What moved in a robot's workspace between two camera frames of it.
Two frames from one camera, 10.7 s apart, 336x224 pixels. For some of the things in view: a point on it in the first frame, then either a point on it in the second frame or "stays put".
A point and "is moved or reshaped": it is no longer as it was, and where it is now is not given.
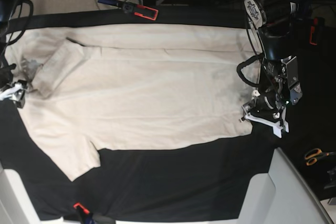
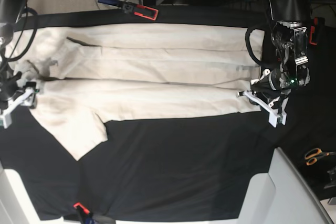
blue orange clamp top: (143, 11) stays put
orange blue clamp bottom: (85, 216) stays put
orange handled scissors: (312, 156) stays put
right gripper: (265, 105) -> (270, 87)
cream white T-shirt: (87, 88) is moved or reshaped
